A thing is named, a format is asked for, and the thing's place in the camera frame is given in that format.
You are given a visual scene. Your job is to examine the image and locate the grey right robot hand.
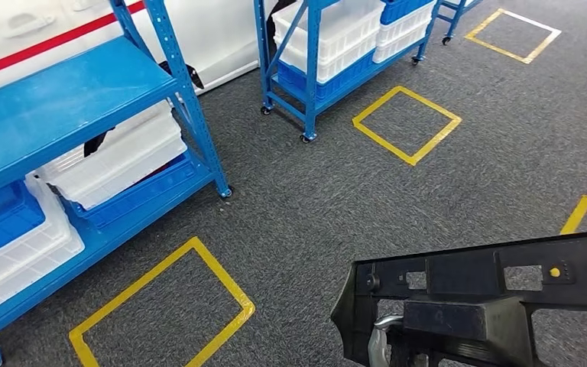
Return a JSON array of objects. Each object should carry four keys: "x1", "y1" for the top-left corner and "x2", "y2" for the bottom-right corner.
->
[{"x1": 368, "y1": 313, "x2": 406, "y2": 367}]

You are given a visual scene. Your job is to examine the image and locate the red barrier belt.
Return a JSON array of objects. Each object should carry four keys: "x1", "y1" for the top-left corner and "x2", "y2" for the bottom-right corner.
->
[{"x1": 0, "y1": 0, "x2": 147, "y2": 85}]

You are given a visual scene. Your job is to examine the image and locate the white plastic crate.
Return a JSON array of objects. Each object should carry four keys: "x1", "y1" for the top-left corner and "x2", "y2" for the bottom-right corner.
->
[
  {"x1": 372, "y1": 2, "x2": 435, "y2": 64},
  {"x1": 35, "y1": 100, "x2": 183, "y2": 174},
  {"x1": 272, "y1": 0, "x2": 387, "y2": 85},
  {"x1": 0, "y1": 230, "x2": 86, "y2": 325},
  {"x1": 50, "y1": 134, "x2": 189, "y2": 211},
  {"x1": 0, "y1": 172, "x2": 74, "y2": 284}
]

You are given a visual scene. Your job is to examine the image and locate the black strap device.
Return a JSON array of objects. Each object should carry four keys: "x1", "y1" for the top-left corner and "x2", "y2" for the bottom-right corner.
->
[{"x1": 159, "y1": 60, "x2": 205, "y2": 93}]

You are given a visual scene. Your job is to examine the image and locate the white car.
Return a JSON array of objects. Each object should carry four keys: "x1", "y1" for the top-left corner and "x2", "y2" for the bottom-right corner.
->
[{"x1": 0, "y1": 0, "x2": 274, "y2": 99}]

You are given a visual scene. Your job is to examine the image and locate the blue metal shelf rack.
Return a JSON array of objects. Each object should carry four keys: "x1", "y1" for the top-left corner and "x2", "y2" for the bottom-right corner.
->
[
  {"x1": 0, "y1": 0, "x2": 234, "y2": 367},
  {"x1": 435, "y1": 0, "x2": 485, "y2": 47},
  {"x1": 252, "y1": 0, "x2": 444, "y2": 145}
]

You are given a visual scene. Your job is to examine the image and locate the blue plastic crate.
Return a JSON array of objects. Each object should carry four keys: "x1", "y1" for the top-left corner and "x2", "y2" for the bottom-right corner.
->
[
  {"x1": 0, "y1": 180, "x2": 47, "y2": 265},
  {"x1": 277, "y1": 47, "x2": 377, "y2": 103},
  {"x1": 379, "y1": 0, "x2": 435, "y2": 26},
  {"x1": 60, "y1": 151, "x2": 198, "y2": 232}
]

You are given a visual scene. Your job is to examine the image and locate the black plastic panel part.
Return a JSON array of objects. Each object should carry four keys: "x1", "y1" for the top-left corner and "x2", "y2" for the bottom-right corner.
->
[{"x1": 330, "y1": 229, "x2": 587, "y2": 367}]

